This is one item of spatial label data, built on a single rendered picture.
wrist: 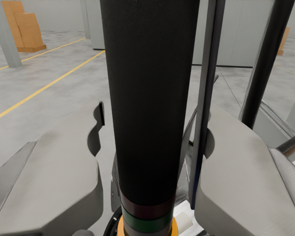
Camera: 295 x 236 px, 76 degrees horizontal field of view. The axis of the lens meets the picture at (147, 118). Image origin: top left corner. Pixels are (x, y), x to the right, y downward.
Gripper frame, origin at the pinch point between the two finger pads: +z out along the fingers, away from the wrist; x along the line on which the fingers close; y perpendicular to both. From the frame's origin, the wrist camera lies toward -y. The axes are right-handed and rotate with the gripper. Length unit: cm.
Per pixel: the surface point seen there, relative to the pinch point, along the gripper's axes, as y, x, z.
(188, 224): 10.9, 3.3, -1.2
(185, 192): 37.1, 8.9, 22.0
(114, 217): 30.0, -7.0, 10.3
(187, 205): 11.1, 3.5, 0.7
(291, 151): 11.4, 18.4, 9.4
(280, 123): 51, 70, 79
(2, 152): 150, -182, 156
